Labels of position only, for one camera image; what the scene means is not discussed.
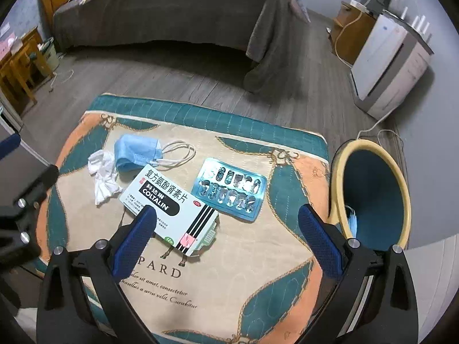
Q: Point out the white router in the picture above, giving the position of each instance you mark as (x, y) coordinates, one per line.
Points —
(417, 25)

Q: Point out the wooden bedside table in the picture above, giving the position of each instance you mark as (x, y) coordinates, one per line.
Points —
(21, 68)

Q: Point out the bed with brown bedspread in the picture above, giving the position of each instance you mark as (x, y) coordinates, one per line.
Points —
(161, 18)

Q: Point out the white medicine box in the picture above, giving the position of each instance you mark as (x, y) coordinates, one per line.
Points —
(168, 193)

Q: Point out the blue pill blister pack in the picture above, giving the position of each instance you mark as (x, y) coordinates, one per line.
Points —
(229, 186)

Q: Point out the small pale waste bin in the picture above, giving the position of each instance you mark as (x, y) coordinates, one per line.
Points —
(50, 57)

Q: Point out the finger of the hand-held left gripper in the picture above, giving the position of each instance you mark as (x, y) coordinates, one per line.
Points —
(39, 182)
(9, 147)

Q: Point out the wooden cabinet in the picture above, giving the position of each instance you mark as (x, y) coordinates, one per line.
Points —
(353, 36)

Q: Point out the teal and orange printed mat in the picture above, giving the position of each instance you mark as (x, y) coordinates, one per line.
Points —
(233, 276)

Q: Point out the yellow rimmed teal trash bin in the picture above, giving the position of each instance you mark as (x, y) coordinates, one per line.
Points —
(373, 193)

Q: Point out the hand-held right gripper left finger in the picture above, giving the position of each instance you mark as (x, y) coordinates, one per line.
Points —
(138, 236)

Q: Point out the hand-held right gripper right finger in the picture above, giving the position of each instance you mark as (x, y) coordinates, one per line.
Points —
(321, 240)

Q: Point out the white air purifier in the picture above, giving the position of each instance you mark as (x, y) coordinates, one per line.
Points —
(380, 53)

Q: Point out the white panelled door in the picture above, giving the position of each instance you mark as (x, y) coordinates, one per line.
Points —
(430, 276)

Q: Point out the crumpled white tissue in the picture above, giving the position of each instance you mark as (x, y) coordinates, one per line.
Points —
(104, 175)

